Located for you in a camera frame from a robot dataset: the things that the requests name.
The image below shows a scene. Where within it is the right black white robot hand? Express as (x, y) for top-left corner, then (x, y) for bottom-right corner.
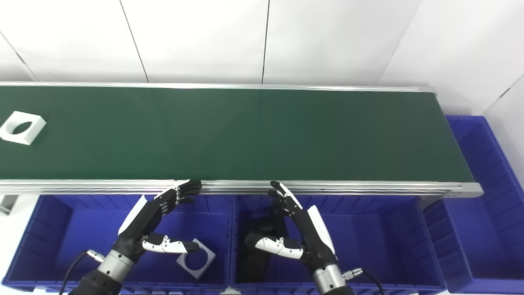
(244, 181), (339, 272)

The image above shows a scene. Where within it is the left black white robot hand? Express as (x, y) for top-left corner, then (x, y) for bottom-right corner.
(113, 179), (203, 263)

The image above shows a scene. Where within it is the white square part with hole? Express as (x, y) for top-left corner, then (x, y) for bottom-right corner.
(176, 238), (216, 280)
(0, 111), (47, 145)

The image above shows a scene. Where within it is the blue plastic bin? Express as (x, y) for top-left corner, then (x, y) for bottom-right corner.
(424, 116), (524, 294)
(2, 193), (235, 294)
(229, 195), (447, 295)

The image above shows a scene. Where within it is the green conveyor belt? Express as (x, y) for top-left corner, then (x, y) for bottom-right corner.
(0, 85), (475, 183)
(0, 81), (484, 198)

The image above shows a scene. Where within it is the aluminium conveyor support leg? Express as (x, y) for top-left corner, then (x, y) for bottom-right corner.
(0, 195), (19, 216)

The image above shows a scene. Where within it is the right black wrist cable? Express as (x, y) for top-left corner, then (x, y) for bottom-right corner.
(343, 268), (385, 295)

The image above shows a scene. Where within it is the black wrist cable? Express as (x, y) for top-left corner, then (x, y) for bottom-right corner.
(59, 250), (106, 295)
(343, 268), (385, 295)

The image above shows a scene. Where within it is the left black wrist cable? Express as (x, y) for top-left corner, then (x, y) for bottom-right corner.
(59, 250), (106, 295)

